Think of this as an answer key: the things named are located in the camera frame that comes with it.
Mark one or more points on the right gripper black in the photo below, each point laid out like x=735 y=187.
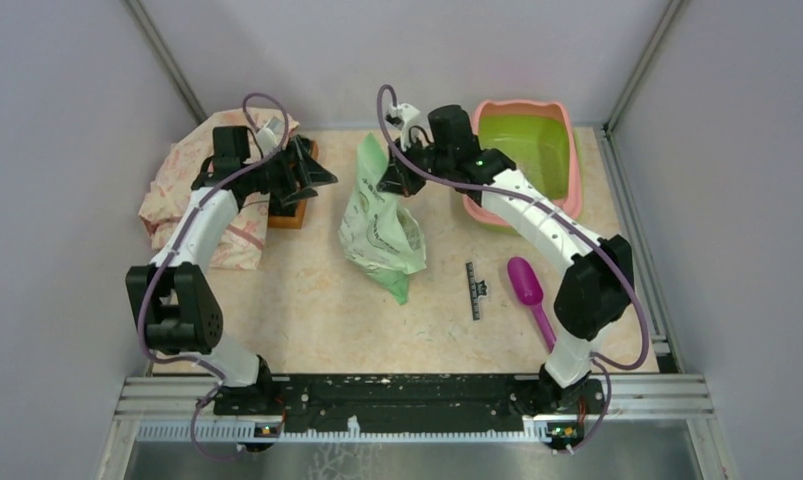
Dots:
x=396 y=178

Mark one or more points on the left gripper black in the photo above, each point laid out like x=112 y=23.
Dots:
x=305 y=172

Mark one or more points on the green cat litter bag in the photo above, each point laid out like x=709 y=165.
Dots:
x=376 y=233

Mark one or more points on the magenta plastic litter scoop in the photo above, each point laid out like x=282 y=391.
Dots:
x=529 y=293

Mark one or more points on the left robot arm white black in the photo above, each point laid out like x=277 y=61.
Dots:
x=177 y=317

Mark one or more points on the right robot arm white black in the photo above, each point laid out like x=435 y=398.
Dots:
x=597 y=283

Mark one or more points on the pink and green litter box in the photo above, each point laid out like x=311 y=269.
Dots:
x=539 y=138

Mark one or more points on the pink patterned crumpled cloth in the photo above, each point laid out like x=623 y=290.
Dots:
x=241 y=246

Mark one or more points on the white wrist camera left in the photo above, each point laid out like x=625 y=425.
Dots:
x=269 y=136

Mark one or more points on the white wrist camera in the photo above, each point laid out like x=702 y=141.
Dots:
x=269 y=136
x=404 y=117

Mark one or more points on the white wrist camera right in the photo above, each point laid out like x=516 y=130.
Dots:
x=404 y=117

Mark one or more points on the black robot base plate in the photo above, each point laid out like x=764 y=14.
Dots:
x=408 y=403

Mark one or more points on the white slotted cable duct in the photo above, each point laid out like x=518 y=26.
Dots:
x=251 y=432

